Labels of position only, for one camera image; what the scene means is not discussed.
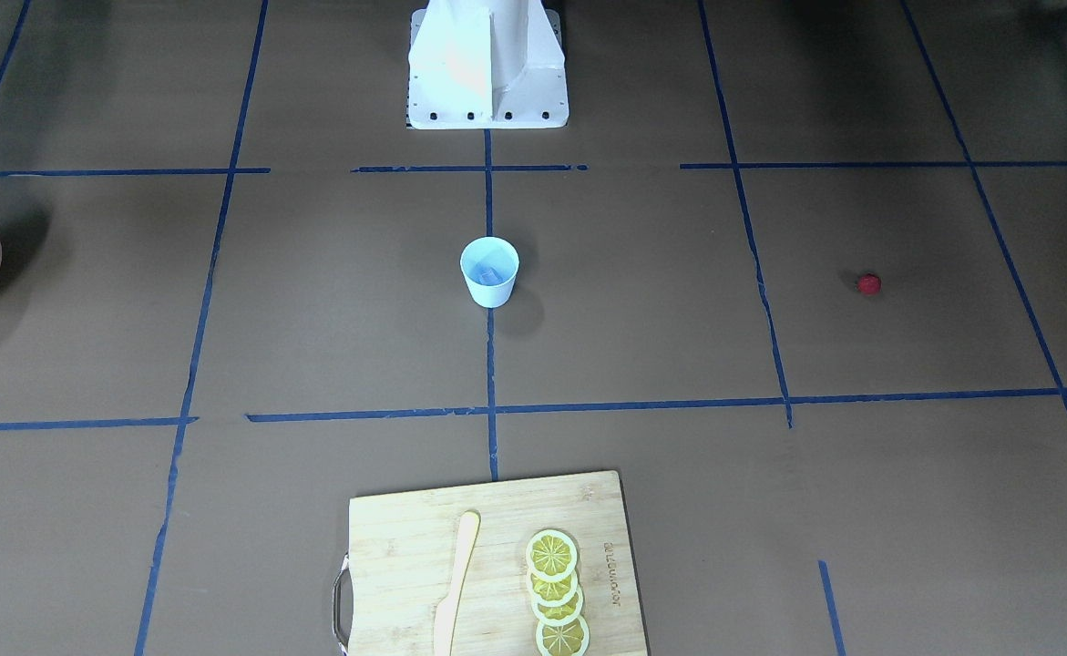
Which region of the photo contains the lemon slice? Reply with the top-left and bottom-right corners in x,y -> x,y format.
525,528 -> 580,583

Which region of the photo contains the wooden cutting board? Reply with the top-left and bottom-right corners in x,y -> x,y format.
333,470 -> 649,655

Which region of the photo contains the red strawberry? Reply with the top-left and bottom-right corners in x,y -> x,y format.
857,272 -> 883,297

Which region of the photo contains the white pillar with base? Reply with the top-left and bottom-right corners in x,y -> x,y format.
405,1 -> 569,130

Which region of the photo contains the clear ice cube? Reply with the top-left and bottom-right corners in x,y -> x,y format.
471,262 -> 508,287

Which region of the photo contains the yellow plastic knife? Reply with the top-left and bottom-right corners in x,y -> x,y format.
433,510 -> 480,655

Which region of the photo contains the light blue plastic cup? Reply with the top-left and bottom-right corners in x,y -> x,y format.
459,236 -> 520,310

